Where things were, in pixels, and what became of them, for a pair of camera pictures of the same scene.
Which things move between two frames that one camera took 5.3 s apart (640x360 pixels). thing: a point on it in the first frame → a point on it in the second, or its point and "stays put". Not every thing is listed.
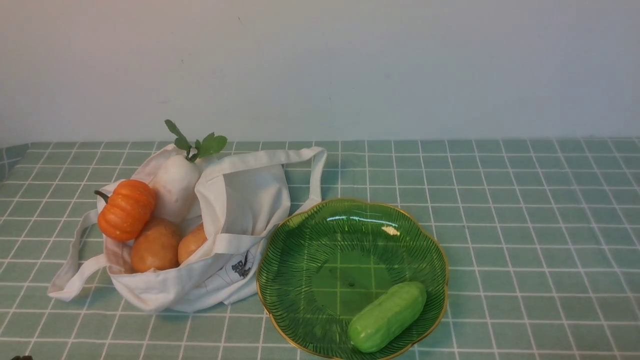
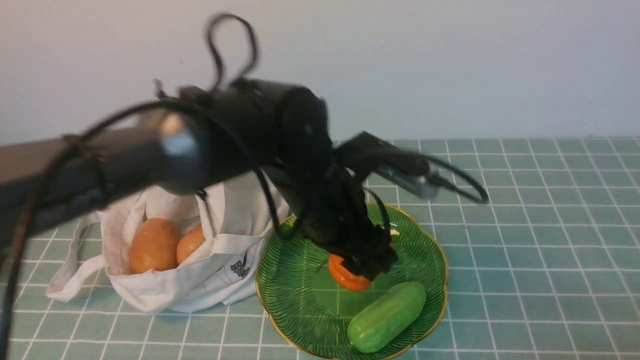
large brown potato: x=156 y=245 stays put
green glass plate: x=322 y=263 stays put
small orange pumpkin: x=128 y=210 → x=347 y=279
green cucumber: x=385 y=315 stays put
